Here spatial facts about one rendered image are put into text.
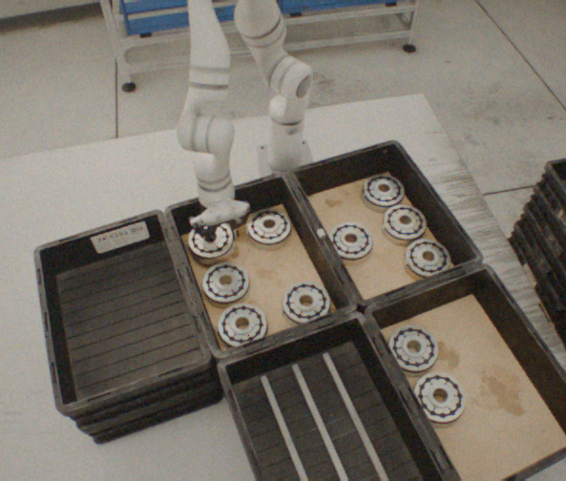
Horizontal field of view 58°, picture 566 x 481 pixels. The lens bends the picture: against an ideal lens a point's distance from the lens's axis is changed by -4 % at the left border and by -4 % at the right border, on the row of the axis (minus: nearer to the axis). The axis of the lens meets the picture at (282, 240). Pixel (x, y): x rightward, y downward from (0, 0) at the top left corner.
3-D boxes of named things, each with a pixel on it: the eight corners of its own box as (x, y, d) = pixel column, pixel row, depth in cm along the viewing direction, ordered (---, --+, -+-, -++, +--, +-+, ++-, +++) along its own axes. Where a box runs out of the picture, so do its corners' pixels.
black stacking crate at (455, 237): (286, 202, 136) (286, 172, 126) (389, 171, 142) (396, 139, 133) (355, 334, 114) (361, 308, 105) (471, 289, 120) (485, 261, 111)
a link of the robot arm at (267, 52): (254, -8, 105) (290, 10, 102) (285, 61, 130) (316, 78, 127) (226, 27, 104) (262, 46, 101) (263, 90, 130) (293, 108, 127)
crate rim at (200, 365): (35, 253, 116) (31, 247, 114) (163, 213, 122) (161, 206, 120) (61, 420, 94) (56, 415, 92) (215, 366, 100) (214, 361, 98)
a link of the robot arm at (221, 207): (204, 228, 105) (200, 208, 100) (191, 189, 112) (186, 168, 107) (248, 215, 107) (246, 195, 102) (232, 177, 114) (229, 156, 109)
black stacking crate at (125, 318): (52, 276, 123) (33, 249, 114) (171, 239, 129) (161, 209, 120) (78, 433, 101) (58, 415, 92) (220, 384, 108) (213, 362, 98)
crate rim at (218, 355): (164, 213, 122) (162, 206, 120) (285, 177, 128) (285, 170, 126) (216, 365, 100) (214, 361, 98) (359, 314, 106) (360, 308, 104)
